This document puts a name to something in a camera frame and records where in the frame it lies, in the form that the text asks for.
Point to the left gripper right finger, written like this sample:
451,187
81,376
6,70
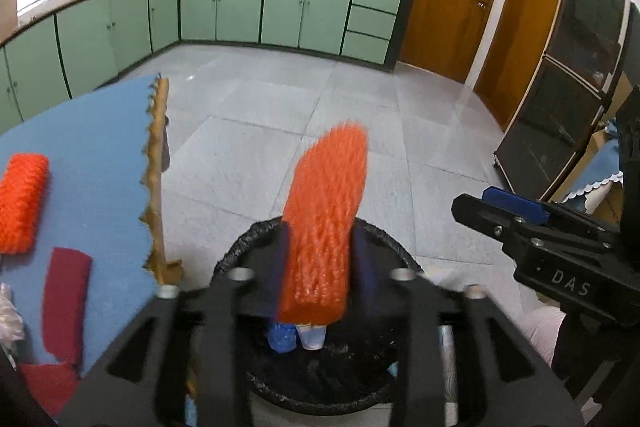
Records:
456,344

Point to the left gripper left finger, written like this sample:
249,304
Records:
141,378

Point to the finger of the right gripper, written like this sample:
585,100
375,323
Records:
568,217
511,230

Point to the blue plastic bag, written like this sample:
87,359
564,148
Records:
282,337

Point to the blue white paper cup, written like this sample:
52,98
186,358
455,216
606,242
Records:
311,336

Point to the long orange foam net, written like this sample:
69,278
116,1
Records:
322,206

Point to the dark red scouring pad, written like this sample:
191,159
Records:
63,304
51,385

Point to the white tissue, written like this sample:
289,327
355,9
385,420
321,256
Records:
12,328

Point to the short orange foam net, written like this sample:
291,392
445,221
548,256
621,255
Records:
22,190

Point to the black trash bin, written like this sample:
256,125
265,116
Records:
352,370

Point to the green lower kitchen cabinets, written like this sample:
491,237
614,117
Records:
86,44

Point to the black glass cabinet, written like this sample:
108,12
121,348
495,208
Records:
572,88

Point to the blue scalloped table mat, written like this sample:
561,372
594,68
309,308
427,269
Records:
94,202

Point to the cardboard box with label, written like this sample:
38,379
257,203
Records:
8,18

